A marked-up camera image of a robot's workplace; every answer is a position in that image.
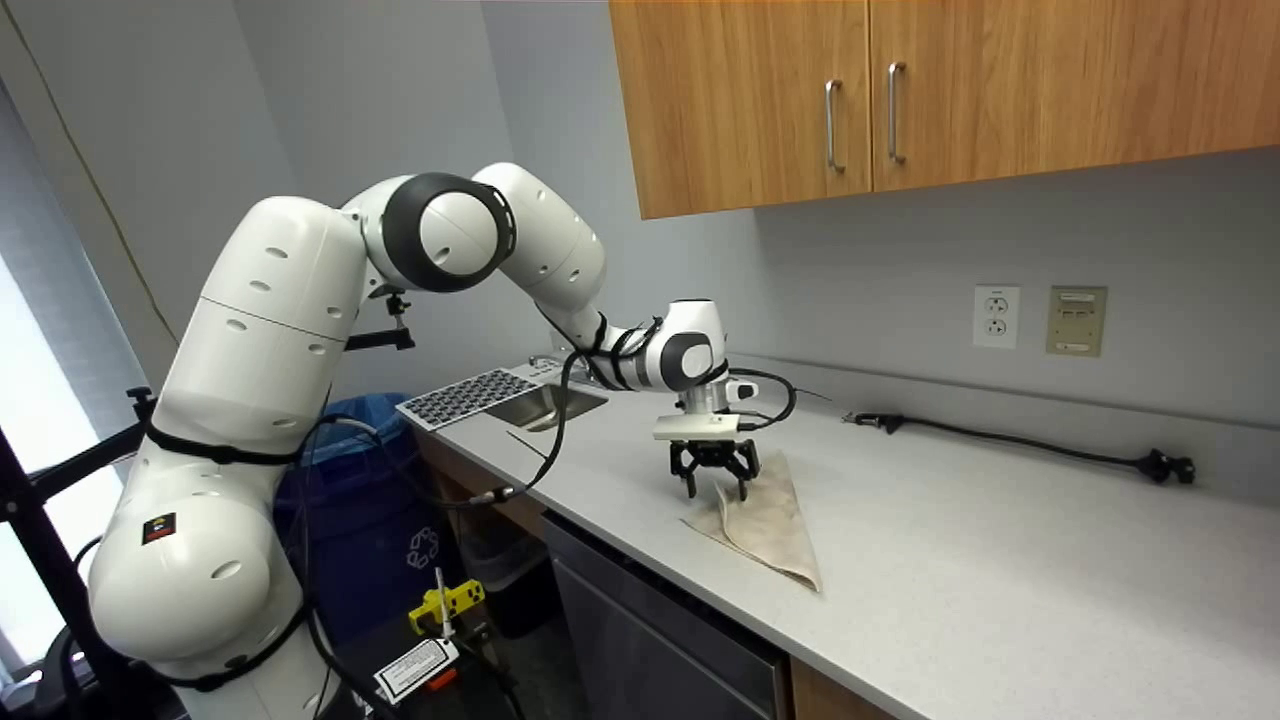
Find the stained beige cloth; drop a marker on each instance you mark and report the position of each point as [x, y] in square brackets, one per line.
[767, 526]

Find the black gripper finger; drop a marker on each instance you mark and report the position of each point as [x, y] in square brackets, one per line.
[746, 469]
[686, 478]

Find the wooden upper cabinet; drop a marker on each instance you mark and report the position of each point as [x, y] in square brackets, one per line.
[781, 100]

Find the black camera tripod stand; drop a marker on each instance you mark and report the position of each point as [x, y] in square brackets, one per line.
[65, 474]

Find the black dishwasher front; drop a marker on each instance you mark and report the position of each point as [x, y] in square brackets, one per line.
[644, 651]

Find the metal dish drying rack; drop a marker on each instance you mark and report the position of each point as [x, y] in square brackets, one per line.
[462, 397]

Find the yellow clamp tool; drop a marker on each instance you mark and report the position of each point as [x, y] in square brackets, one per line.
[437, 605]

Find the stainless steel sink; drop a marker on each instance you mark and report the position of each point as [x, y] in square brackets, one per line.
[547, 405]

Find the blue recycling bin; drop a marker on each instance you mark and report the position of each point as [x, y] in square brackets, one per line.
[359, 517]

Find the white wall outlet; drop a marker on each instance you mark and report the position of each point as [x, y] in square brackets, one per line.
[993, 317]

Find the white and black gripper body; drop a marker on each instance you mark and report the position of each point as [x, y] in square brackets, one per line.
[706, 433]

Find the beige wall plate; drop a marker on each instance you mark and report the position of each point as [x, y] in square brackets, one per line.
[1077, 317]

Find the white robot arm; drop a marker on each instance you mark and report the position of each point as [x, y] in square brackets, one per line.
[189, 575]

